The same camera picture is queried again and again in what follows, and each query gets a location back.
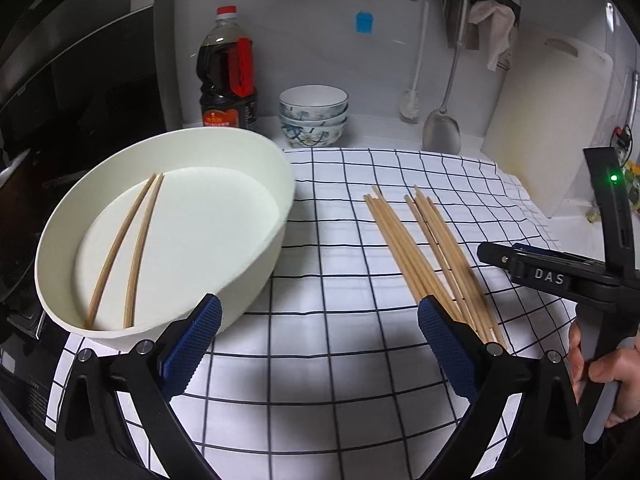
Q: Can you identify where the right hand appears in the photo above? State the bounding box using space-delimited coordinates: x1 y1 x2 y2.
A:
567 321 640 428

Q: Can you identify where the black gas stove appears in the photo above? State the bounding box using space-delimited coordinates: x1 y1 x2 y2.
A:
1 309 68 445

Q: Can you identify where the metal spatula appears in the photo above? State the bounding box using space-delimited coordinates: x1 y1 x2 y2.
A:
422 0 470 155

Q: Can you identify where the white cutting board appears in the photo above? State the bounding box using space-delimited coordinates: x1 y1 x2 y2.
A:
482 23 614 217

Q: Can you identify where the black white checkered cloth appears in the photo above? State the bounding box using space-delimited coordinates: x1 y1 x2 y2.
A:
45 146 577 480

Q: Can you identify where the pink hanging cloth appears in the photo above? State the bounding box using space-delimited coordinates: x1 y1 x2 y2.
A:
468 0 515 72

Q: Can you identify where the bottom floral ceramic bowl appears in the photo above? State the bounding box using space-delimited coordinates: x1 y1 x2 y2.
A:
281 122 347 148

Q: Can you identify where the floral ceramic bowl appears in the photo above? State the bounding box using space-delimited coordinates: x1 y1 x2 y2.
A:
281 122 347 148
279 84 348 120
278 108 350 129

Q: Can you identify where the middle floral ceramic bowl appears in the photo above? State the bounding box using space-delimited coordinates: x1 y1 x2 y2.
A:
278 108 350 129

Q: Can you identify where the top floral ceramic bowl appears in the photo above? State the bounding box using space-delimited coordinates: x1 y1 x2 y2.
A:
279 84 348 120

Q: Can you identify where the large white round bowl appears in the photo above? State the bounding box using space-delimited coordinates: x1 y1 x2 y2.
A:
35 127 295 351

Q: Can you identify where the dark soy sauce bottle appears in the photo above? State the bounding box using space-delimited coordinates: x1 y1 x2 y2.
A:
196 6 257 129

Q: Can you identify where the black phone mount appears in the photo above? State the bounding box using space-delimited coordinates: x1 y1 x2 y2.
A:
584 148 636 278

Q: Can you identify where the blue wall hook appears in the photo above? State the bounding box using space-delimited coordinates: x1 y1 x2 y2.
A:
355 11 374 35

